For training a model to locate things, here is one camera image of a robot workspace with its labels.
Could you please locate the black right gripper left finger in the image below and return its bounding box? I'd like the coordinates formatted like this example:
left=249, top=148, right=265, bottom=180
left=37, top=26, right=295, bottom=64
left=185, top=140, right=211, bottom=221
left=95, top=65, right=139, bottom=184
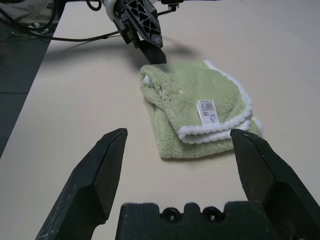
left=34, top=127, right=129, bottom=240

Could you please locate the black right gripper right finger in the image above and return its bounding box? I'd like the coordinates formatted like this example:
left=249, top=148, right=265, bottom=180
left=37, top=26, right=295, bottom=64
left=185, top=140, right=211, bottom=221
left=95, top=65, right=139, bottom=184
left=229, top=128, right=320, bottom=240

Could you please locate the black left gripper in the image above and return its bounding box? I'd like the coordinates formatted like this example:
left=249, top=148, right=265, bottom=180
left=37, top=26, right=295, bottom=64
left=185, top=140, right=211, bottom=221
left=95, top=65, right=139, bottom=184
left=112, top=0, right=181, bottom=65

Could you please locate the green towel white trim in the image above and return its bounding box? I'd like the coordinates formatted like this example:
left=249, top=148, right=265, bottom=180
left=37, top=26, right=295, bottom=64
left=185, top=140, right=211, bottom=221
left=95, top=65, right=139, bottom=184
left=139, top=59, right=264, bottom=161

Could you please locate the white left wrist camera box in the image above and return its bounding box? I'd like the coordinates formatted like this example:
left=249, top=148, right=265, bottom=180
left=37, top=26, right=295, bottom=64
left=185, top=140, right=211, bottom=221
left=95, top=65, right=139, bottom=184
left=101, top=0, right=120, bottom=20

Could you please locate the black foam floor mat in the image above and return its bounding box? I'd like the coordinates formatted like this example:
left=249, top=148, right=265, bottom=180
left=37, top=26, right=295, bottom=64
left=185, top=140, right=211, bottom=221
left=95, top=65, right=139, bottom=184
left=0, top=24, right=52, bottom=158

